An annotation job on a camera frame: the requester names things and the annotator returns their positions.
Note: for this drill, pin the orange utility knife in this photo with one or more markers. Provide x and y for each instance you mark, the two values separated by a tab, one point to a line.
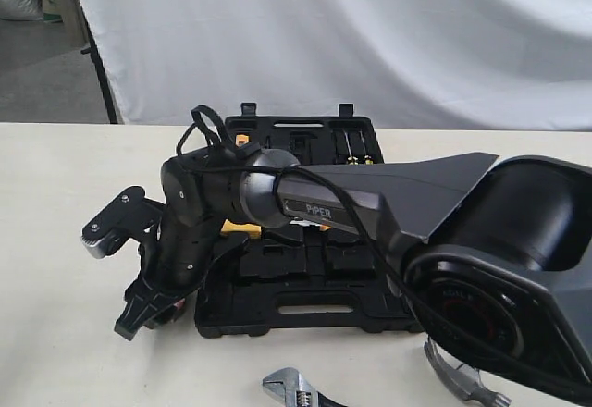
242	139

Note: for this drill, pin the yellow tape measure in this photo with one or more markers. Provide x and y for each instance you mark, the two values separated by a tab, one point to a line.
251	230

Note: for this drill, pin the yellow black screwdriver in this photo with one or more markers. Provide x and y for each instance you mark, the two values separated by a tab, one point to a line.
368	159
352	160

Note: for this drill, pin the wooden cabinet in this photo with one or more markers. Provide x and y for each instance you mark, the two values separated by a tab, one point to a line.
74	22

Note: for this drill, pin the black backdrop stand pole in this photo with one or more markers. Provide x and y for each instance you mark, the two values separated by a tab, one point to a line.
89	48

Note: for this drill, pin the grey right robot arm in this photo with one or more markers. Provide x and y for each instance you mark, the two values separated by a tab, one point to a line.
492	256

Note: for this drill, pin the claw hammer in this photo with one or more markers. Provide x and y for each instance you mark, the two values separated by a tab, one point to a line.
463	381

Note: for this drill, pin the adjustable wrench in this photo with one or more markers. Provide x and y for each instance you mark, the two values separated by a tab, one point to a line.
290	388

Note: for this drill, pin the blue electrical tape roll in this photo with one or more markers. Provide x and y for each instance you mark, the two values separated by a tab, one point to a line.
170	315

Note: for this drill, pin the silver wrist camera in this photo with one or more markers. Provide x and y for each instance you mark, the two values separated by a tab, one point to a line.
130	215

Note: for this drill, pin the black plastic tool case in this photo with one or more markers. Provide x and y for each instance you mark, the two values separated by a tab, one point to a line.
297	277

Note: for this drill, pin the white backdrop cloth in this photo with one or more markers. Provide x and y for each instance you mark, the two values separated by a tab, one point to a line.
421	64

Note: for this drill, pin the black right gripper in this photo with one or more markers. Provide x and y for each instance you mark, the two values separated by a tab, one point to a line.
176	257

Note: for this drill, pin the orange handled pliers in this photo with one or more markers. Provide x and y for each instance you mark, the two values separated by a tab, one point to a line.
309	224

